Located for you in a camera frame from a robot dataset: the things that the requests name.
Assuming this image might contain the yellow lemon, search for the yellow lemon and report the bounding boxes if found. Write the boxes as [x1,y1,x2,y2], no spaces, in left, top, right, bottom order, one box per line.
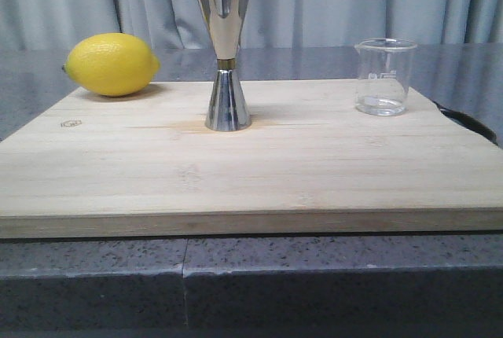
[63,32,160,97]

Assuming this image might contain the wooden cutting board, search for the wooden cutting board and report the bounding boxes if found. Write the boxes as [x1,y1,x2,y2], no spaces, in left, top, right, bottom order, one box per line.
[1,79,502,238]

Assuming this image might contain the steel double jigger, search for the steel double jigger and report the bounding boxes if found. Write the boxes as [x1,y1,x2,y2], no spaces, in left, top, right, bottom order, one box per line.
[198,0,252,132]

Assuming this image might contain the glass beaker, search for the glass beaker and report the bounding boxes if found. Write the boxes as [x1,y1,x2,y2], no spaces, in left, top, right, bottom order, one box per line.
[354,38,417,116]

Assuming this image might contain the black curved cutting board handle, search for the black curved cutting board handle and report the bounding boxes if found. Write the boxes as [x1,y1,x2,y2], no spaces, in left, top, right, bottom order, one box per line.
[433,101,498,145]

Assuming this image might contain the grey curtain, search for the grey curtain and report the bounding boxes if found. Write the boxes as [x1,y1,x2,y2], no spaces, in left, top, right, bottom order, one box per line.
[1,0,502,50]

